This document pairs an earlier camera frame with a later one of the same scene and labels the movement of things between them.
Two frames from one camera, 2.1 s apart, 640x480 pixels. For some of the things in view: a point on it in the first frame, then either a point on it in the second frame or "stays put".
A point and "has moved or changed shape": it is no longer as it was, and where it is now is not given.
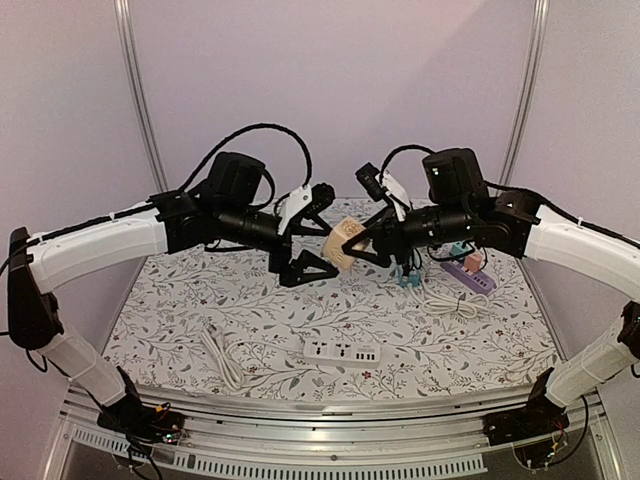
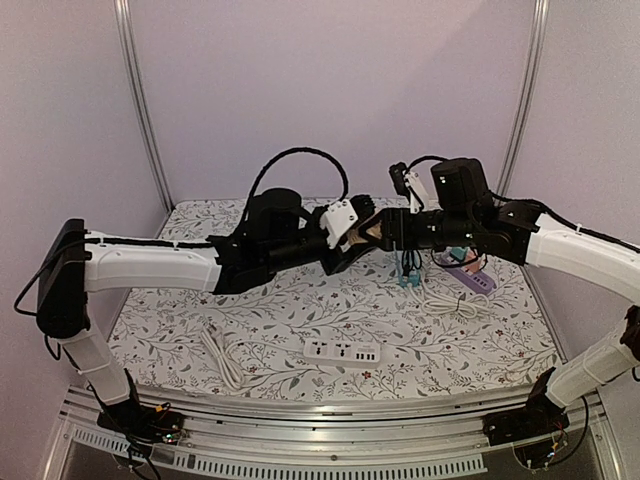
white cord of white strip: (219, 354) stays put
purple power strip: (478, 281) stays put
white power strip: (341, 353) stays put
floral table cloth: (221, 324) stays put
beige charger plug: (333, 247) has moved or changed shape
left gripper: (292, 272) -> (339, 263)
